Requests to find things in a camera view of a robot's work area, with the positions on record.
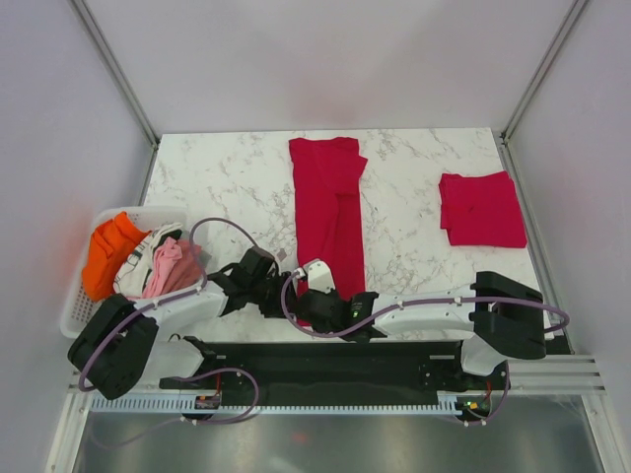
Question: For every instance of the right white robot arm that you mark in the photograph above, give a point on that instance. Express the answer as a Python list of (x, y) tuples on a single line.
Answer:
[(495, 319)]

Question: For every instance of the dusty rose t-shirt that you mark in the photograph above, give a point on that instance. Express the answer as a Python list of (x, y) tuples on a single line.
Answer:
[(185, 272)]

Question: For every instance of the right aluminium frame post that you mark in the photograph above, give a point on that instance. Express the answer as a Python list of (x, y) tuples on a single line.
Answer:
[(552, 52)]

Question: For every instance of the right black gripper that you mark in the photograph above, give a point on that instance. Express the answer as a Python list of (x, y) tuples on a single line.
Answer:
[(332, 295)]

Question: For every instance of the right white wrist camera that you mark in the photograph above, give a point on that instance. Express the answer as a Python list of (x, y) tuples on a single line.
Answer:
[(316, 275)]

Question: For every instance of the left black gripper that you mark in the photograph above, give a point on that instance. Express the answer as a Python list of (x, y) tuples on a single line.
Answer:
[(276, 308)]

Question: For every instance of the aluminium frame post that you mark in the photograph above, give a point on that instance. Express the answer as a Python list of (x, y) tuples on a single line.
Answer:
[(552, 52), (97, 37)]

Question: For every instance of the red t-shirt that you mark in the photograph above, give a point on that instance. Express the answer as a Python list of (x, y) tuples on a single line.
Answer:
[(481, 211), (328, 220)]

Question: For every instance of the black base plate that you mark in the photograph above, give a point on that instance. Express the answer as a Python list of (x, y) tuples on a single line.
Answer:
[(333, 373)]

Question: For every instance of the white printed t-shirt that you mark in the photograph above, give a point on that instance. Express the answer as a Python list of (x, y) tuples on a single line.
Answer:
[(133, 275)]

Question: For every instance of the orange t-shirt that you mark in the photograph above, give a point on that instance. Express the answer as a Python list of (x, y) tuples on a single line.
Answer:
[(109, 246)]

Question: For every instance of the left aluminium frame post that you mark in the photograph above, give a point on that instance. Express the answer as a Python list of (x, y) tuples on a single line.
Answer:
[(97, 37)]

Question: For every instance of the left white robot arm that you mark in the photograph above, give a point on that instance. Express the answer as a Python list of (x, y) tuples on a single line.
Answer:
[(113, 350)]

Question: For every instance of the white slotted cable duct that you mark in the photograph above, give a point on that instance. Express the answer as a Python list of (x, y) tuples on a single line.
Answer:
[(196, 404)]

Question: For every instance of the white plastic laundry basket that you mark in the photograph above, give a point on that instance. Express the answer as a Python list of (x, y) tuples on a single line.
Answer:
[(78, 307)]

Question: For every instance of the pink t-shirt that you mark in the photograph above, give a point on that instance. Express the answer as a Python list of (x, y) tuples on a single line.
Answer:
[(165, 259)]

